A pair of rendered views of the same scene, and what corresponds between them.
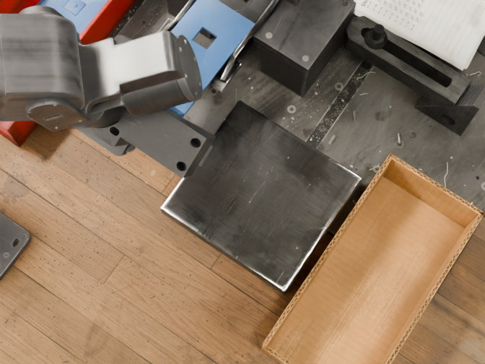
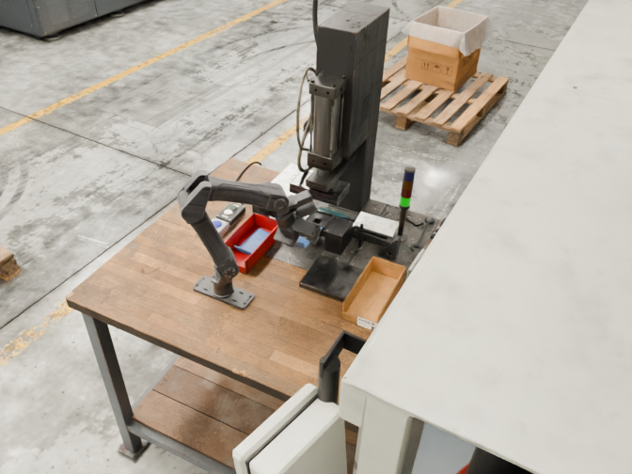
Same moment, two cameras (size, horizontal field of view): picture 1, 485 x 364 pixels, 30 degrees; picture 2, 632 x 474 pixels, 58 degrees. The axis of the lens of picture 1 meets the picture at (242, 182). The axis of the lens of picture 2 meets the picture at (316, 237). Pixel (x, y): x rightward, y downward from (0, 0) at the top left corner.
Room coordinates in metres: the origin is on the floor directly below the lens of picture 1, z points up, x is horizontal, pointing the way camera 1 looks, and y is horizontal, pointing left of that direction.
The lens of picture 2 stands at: (-1.11, 0.26, 2.22)
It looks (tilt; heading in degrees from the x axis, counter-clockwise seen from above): 39 degrees down; 351
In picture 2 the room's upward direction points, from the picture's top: 2 degrees clockwise
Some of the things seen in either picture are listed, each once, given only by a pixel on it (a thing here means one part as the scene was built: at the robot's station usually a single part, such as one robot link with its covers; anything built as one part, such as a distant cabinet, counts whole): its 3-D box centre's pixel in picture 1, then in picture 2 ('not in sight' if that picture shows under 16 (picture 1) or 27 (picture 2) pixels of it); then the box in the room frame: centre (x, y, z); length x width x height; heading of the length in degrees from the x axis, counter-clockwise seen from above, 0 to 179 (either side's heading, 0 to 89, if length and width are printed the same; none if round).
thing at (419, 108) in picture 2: not in sight; (430, 94); (3.42, -1.43, 0.07); 1.20 x 1.00 x 0.14; 140
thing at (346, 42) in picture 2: not in sight; (343, 86); (0.61, -0.09, 1.44); 0.17 x 0.13 x 0.42; 146
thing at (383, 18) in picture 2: not in sight; (356, 117); (0.72, -0.16, 1.28); 0.14 x 0.12 x 0.75; 56
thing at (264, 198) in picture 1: (261, 195); (332, 277); (0.28, -0.02, 0.91); 0.17 x 0.16 x 0.02; 56
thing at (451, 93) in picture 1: (402, 66); (371, 239); (0.43, -0.18, 0.95); 0.15 x 0.03 x 0.10; 56
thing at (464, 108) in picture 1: (452, 98); (388, 245); (0.39, -0.24, 0.95); 0.06 x 0.03 x 0.09; 56
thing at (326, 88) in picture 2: not in sight; (323, 122); (0.50, -0.01, 1.37); 0.11 x 0.09 x 0.30; 56
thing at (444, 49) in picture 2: not in sight; (446, 47); (3.68, -1.59, 0.40); 0.67 x 0.60 x 0.50; 138
